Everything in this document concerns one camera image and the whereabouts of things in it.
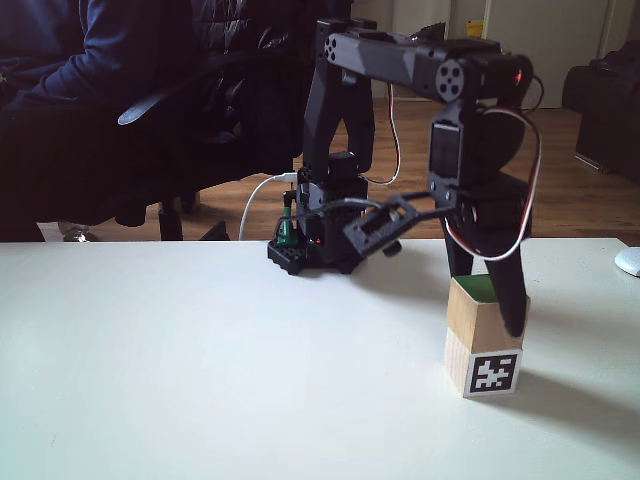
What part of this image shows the green-topped wooden cube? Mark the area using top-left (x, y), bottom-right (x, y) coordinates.
top-left (445, 273), bottom-right (531, 354)

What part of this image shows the red-topped wooden cube with marker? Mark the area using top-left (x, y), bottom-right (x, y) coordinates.
top-left (443, 327), bottom-right (525, 400)

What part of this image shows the white round object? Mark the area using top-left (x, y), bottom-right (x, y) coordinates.
top-left (613, 246), bottom-right (640, 277)

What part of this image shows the black sofa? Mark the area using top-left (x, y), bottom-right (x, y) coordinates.
top-left (561, 38), bottom-right (640, 176)

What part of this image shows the white door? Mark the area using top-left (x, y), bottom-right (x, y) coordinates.
top-left (480, 0), bottom-right (601, 111)

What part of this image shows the white-framed mirror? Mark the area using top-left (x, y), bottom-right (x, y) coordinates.
top-left (389, 0), bottom-right (452, 101)

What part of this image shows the black office chair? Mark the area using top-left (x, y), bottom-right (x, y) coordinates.
top-left (115, 0), bottom-right (351, 242)

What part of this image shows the person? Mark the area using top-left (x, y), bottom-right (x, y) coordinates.
top-left (0, 0), bottom-right (201, 244)

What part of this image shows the red white black servo cable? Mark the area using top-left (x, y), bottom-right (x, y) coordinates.
top-left (364, 82), bottom-right (404, 185)
top-left (446, 103), bottom-right (544, 262)

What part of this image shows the black gripper-mounted camera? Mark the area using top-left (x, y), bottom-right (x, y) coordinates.
top-left (342, 192), bottom-right (451, 259)

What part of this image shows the white USB cable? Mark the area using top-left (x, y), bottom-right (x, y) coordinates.
top-left (238, 172), bottom-right (301, 241)

